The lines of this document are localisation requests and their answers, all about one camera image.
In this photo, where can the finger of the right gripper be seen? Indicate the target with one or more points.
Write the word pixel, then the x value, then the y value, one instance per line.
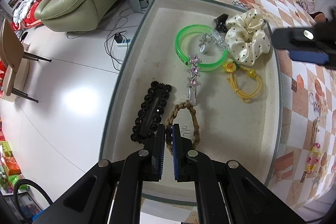
pixel 318 58
pixel 294 39

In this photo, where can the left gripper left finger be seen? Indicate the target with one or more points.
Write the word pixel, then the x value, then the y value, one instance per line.
pixel 156 148

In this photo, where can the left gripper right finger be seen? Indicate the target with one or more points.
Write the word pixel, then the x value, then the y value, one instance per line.
pixel 183 167

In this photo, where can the black beaded barrette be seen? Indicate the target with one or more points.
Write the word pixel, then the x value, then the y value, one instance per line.
pixel 150 113

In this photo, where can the cream polka dot scrunchie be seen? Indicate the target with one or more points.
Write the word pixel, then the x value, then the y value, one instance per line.
pixel 245 37

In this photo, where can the small black claw clip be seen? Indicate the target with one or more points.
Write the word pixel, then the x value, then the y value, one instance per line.
pixel 220 23

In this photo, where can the clear plastic hair clip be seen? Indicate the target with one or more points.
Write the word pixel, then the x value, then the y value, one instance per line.
pixel 219 40

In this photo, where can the green translucent bangle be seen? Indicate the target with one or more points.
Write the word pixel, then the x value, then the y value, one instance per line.
pixel 187 43

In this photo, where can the silver rhinestone star hairclip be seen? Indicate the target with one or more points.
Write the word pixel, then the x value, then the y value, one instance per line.
pixel 192 80

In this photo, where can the grey jewelry tray box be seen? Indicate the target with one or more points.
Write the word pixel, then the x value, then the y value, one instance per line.
pixel 230 129

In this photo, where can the brown slippers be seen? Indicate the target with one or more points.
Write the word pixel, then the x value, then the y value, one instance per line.
pixel 319 17

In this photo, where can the pink cloth pile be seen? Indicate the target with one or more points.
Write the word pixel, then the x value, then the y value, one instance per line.
pixel 307 5

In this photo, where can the white power strip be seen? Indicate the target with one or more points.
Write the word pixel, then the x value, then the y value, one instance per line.
pixel 121 40

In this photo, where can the wooden chair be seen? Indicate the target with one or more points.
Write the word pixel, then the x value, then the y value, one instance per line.
pixel 17 62

